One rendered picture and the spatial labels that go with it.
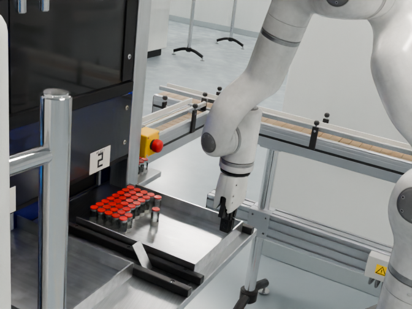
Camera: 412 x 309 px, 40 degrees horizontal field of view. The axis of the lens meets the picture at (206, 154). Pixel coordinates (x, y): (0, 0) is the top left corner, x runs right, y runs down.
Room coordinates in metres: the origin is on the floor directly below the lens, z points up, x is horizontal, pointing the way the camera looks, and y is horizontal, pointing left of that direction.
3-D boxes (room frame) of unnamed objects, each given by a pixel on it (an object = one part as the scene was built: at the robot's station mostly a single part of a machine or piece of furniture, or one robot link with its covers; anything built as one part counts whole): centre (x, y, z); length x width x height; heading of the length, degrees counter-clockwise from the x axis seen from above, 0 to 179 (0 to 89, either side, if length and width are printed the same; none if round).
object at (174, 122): (1.93, 0.20, 0.92); 0.69 x 0.16 x 0.16; 155
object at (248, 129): (1.28, -0.07, 1.17); 0.09 x 0.08 x 0.13; 138
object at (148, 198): (1.33, 0.17, 0.90); 0.18 x 0.02 x 0.05; 154
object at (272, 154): (2.18, -0.27, 0.46); 0.09 x 0.09 x 0.77; 65
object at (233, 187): (1.29, -0.08, 1.03); 0.10 x 0.08 x 0.11; 155
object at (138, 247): (1.09, 0.07, 0.91); 0.14 x 0.03 x 0.06; 65
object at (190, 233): (1.29, 0.09, 0.90); 0.34 x 0.26 x 0.04; 64
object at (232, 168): (1.29, -0.08, 1.09); 0.09 x 0.08 x 0.03; 155
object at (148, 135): (1.61, 0.19, 1.00); 0.08 x 0.07 x 0.07; 65
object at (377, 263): (1.89, -0.72, 0.50); 0.12 x 0.05 x 0.09; 65
